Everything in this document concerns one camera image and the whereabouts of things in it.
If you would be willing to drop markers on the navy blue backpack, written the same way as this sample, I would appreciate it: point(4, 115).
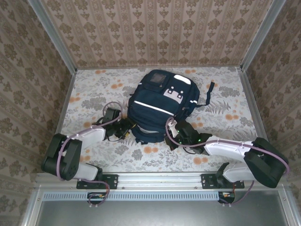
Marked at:
point(162, 103)

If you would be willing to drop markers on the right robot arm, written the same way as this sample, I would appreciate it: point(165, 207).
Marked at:
point(225, 150)

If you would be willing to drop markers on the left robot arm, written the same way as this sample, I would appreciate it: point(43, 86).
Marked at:
point(91, 136)

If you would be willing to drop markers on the grey metal sheet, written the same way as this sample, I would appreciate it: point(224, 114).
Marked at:
point(164, 214)

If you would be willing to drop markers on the aluminium mounting rail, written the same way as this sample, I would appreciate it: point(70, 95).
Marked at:
point(160, 180)

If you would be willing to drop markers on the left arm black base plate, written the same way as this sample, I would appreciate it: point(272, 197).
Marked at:
point(113, 181)

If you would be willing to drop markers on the aluminium table side rail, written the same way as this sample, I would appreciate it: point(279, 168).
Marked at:
point(62, 117)
point(254, 106)

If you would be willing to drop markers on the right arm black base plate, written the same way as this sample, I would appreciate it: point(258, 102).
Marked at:
point(207, 181)

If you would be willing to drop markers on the aluminium frame post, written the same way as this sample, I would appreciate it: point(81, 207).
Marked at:
point(54, 37)
point(261, 35)

